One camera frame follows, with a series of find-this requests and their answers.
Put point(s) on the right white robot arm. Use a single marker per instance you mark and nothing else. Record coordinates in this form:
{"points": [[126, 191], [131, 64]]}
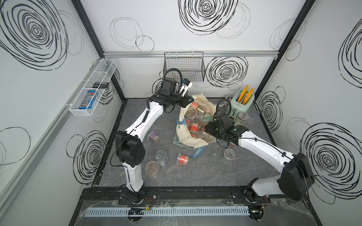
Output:
{"points": [[295, 173]]}

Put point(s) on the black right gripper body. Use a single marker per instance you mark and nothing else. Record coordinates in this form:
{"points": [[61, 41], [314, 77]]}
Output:
{"points": [[211, 128]]}

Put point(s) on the clear purple seed jar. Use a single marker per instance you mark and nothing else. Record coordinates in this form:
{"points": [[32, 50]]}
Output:
{"points": [[153, 137]]}

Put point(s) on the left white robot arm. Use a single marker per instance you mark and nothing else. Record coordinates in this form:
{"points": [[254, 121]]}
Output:
{"points": [[129, 146]]}

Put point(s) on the clear plastic cup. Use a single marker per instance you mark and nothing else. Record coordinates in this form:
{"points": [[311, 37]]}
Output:
{"points": [[244, 117]]}

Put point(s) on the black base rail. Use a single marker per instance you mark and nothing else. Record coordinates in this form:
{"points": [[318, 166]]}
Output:
{"points": [[236, 194]]}

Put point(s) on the blue candy bag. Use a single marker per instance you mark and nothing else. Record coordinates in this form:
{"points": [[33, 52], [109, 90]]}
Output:
{"points": [[88, 100]]}

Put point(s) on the black wire wall basket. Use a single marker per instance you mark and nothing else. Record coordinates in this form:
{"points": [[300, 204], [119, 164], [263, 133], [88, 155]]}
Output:
{"points": [[190, 64]]}

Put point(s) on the white slotted cable duct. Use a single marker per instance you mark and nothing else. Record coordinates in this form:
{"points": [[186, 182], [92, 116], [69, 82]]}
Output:
{"points": [[168, 211]]}

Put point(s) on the yellow toast slice left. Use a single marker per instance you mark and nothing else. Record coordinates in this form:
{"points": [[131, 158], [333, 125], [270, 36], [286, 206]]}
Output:
{"points": [[243, 93]]}

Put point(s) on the black aluminium frame post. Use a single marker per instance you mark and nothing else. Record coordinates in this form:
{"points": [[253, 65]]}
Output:
{"points": [[95, 41]]}

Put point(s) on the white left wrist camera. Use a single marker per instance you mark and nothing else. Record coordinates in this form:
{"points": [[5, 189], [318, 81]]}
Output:
{"points": [[186, 84]]}

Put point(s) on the yellow toast slice right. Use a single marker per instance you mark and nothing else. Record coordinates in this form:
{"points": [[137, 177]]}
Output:
{"points": [[248, 97]]}

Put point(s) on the mint green toaster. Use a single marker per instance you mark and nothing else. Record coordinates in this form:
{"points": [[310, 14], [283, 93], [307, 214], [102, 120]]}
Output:
{"points": [[237, 107]]}

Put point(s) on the grey label seed jar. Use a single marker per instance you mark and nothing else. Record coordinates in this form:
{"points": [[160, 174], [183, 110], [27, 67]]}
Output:
{"points": [[161, 157]]}

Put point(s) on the red label seed jar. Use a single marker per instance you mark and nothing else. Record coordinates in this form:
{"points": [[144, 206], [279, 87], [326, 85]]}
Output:
{"points": [[182, 159]]}

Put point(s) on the black small device on shelf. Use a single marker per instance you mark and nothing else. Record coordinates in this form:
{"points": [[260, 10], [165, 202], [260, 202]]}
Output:
{"points": [[101, 85]]}

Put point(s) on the clear brown seed jar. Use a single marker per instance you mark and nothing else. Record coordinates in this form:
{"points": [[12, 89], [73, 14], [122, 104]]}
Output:
{"points": [[152, 167]]}

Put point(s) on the orange label seed jar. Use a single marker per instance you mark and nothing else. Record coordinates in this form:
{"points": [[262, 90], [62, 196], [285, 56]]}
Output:
{"points": [[194, 129]]}

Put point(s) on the white wire wall shelf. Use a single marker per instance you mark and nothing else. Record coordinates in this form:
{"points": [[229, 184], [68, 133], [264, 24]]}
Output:
{"points": [[101, 71]]}

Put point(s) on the yellow toast slice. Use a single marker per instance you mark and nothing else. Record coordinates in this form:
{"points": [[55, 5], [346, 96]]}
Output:
{"points": [[248, 97], [243, 93]]}

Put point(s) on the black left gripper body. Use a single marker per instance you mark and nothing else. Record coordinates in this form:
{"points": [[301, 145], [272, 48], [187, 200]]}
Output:
{"points": [[176, 99]]}

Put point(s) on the teal green label jar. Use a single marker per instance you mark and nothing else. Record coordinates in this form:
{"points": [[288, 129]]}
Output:
{"points": [[207, 117]]}

